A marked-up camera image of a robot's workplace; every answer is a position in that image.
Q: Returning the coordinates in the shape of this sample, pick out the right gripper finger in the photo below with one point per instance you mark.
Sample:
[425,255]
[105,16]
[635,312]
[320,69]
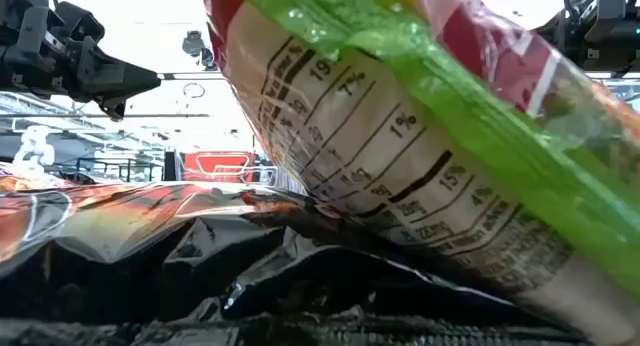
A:
[567,31]

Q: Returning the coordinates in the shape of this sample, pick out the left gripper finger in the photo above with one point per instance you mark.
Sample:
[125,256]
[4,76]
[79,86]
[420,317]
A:
[115,111]
[110,76]

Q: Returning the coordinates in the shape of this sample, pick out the black Maruchan noodle packet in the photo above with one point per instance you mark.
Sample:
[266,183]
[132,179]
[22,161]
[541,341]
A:
[150,266]

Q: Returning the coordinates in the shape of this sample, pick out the black metal rack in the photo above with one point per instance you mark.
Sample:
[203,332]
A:
[110,160]

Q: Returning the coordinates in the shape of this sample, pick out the white figure statue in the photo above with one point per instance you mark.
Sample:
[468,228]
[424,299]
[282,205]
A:
[32,146]

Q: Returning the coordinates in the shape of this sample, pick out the long white light bar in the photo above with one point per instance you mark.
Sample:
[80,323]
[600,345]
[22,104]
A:
[200,76]

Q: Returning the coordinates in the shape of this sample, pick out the red crate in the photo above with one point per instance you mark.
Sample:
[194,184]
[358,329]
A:
[220,167]

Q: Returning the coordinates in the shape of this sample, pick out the thin black horizontal rail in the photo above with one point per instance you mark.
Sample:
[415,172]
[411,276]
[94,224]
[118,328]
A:
[165,115]

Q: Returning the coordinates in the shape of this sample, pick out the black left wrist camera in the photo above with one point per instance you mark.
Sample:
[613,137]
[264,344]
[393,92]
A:
[80,21]

